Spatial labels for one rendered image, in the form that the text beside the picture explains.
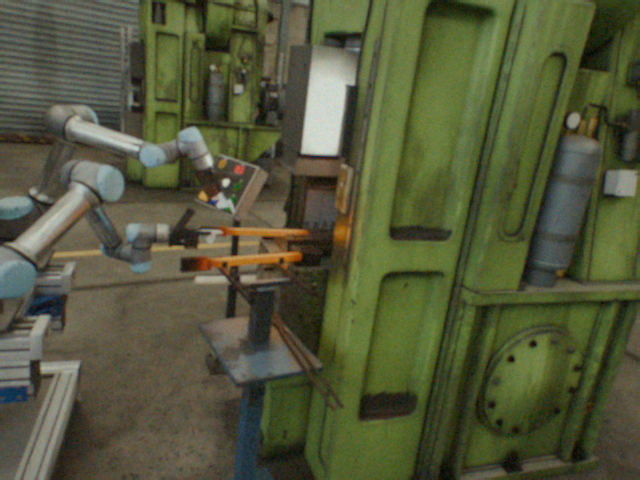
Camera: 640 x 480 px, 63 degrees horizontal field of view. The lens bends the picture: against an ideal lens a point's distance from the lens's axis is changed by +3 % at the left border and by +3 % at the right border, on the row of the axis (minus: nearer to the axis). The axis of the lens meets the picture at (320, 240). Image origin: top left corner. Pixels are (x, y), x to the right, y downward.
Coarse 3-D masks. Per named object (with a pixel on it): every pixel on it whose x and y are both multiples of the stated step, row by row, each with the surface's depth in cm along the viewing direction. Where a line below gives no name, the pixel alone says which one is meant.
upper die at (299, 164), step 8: (288, 152) 215; (296, 152) 205; (288, 160) 215; (296, 160) 205; (304, 160) 206; (312, 160) 207; (320, 160) 208; (328, 160) 210; (336, 160) 211; (344, 160) 212; (288, 168) 215; (296, 168) 206; (304, 168) 207; (312, 168) 208; (320, 168) 210; (328, 168) 211; (336, 168) 212; (328, 176) 212; (336, 176) 213
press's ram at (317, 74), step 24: (312, 48) 188; (336, 48) 191; (288, 72) 216; (312, 72) 191; (336, 72) 194; (288, 96) 215; (312, 96) 194; (336, 96) 197; (288, 120) 215; (312, 120) 197; (336, 120) 200; (288, 144) 215; (312, 144) 200; (336, 144) 203
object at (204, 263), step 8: (200, 256) 168; (240, 256) 176; (248, 256) 177; (256, 256) 178; (264, 256) 179; (272, 256) 180; (280, 256) 182; (288, 256) 183; (296, 256) 185; (184, 264) 165; (192, 264) 166; (200, 264) 168; (208, 264) 167; (216, 264) 170; (232, 264) 173; (240, 264) 174
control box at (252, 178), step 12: (216, 168) 271; (228, 168) 265; (240, 168) 259; (252, 168) 254; (240, 180) 256; (252, 180) 252; (264, 180) 257; (228, 192) 258; (240, 192) 253; (252, 192) 254; (204, 204) 266; (240, 204) 251; (252, 204) 256; (228, 216) 262; (240, 216) 253
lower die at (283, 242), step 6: (276, 228) 233; (282, 228) 234; (288, 228) 235; (288, 234) 220; (300, 234) 222; (306, 234) 223; (318, 234) 225; (324, 234) 226; (330, 234) 227; (276, 240) 231; (282, 240) 222; (288, 240) 215; (300, 240) 217; (306, 240) 218; (312, 240) 219; (318, 240) 220; (330, 240) 222; (282, 246) 222; (288, 246) 216; (288, 252) 217
